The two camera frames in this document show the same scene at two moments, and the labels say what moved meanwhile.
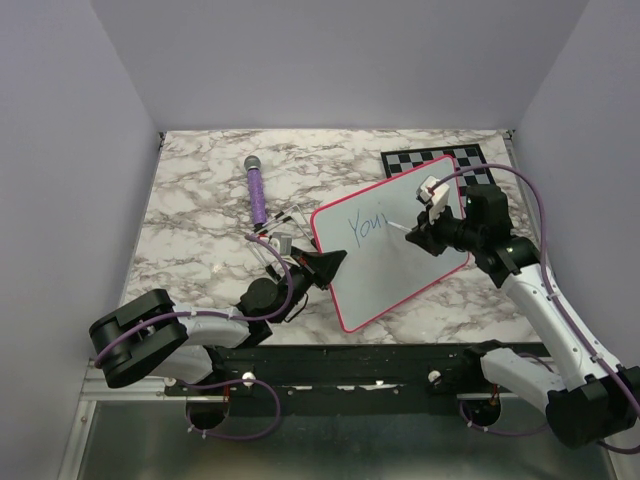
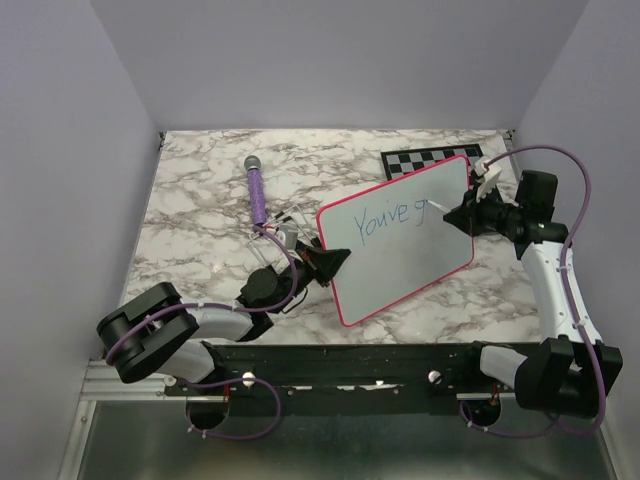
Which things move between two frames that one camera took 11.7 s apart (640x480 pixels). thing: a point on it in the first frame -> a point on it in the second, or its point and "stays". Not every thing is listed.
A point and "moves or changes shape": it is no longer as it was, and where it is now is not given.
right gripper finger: (422, 221) -> (468, 197)
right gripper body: (450, 231) -> (490, 213)
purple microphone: (252, 164) stays
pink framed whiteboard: (380, 269) stays
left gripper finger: (326, 264) stays
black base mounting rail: (348, 379) stays
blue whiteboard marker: (399, 226) moves or changes shape
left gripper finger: (323, 277) stays
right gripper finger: (425, 240) -> (461, 218)
